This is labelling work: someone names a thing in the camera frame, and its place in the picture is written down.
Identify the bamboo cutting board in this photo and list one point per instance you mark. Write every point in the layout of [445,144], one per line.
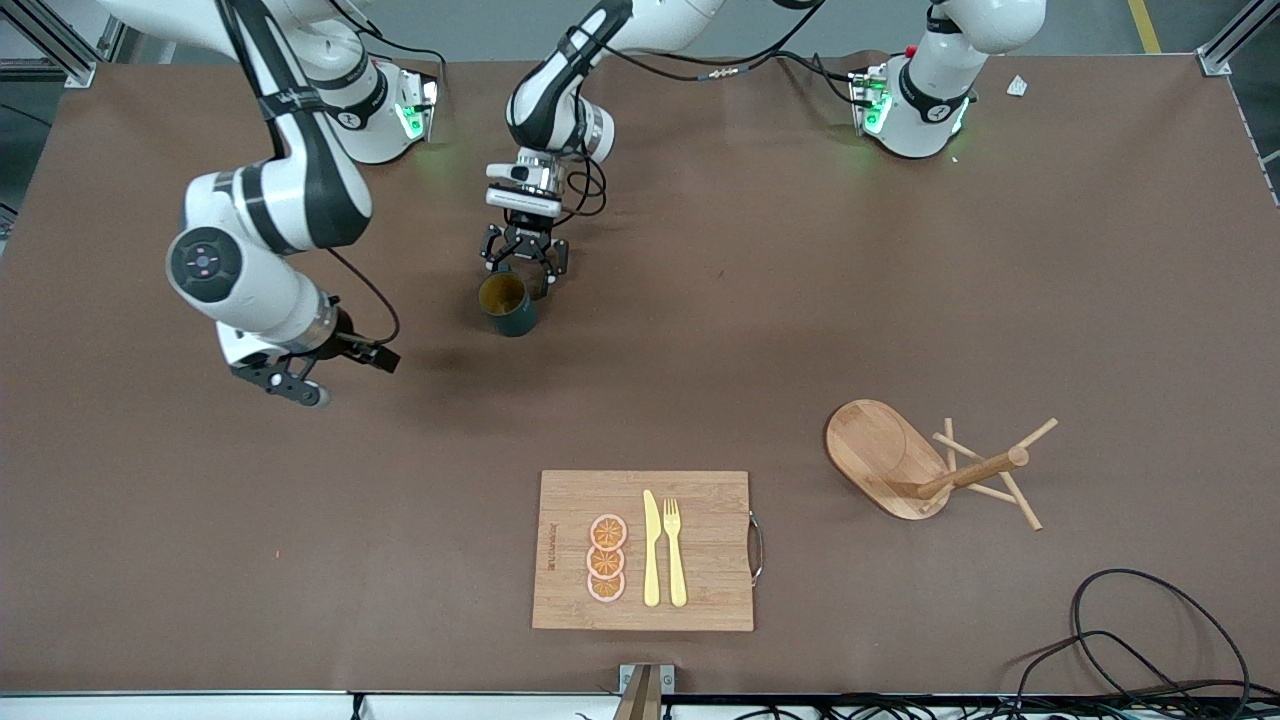
[700,520]

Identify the aluminium frame profile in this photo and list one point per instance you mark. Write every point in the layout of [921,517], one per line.
[1215,58]
[50,40]

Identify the yellow plastic knife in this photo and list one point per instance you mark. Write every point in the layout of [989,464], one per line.
[652,560]

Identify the metal table bracket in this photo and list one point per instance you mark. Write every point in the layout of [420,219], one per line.
[646,685]

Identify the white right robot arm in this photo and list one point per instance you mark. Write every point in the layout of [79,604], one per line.
[250,280]

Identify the dark green cup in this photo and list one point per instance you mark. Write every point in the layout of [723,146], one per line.
[515,320]

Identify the yellow plastic fork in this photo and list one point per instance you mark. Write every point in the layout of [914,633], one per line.
[677,570]

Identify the wooden mug tree stand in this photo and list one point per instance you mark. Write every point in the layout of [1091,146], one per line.
[870,450]

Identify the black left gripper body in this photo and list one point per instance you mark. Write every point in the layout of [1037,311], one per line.
[524,242]

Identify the toy orange slice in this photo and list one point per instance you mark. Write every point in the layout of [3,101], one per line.
[608,532]

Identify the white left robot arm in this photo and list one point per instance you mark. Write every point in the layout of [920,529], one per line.
[545,100]

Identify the small white paper scrap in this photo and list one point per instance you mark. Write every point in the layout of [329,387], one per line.
[1018,86]

